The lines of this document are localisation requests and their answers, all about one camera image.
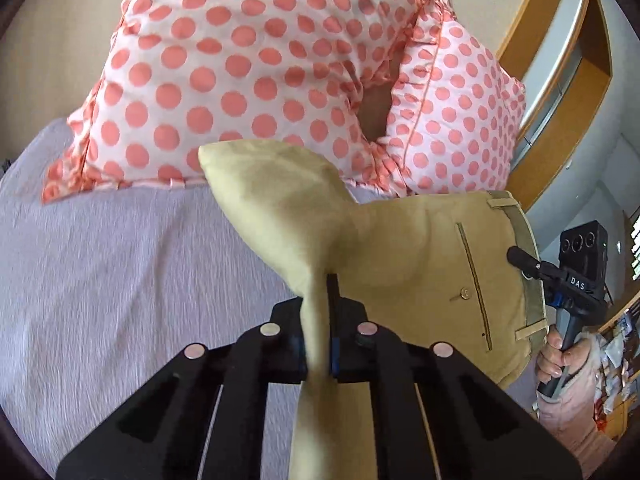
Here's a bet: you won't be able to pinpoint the tan pants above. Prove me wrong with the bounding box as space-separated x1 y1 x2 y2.
198 141 547 480

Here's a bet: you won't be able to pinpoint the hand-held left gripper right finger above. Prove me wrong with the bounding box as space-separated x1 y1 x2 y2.
326 274 584 480

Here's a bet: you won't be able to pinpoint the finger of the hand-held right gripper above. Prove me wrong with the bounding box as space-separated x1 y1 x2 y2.
507 246 547 282

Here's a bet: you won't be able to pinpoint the small polka dot pillow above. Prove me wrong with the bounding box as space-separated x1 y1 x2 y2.
345 0 527 199

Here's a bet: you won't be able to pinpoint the large polka dot pillow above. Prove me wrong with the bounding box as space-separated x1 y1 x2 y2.
41 0 434 205

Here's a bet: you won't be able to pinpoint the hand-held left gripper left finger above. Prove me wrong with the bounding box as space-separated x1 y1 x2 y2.
56 298 309 480

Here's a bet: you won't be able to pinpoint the person's right hand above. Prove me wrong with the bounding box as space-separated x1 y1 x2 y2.
535 324 594 402

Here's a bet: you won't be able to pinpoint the lavender bed sheet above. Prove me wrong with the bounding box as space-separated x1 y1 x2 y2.
0 118 539 480

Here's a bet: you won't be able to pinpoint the wooden headboard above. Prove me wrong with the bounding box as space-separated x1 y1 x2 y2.
495 0 614 211

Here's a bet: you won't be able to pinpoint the person's right forearm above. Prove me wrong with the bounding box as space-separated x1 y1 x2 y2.
533 334 619 479

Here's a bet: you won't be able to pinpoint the cluttered wooden shelf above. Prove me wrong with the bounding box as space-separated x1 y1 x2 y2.
590 298 640 441

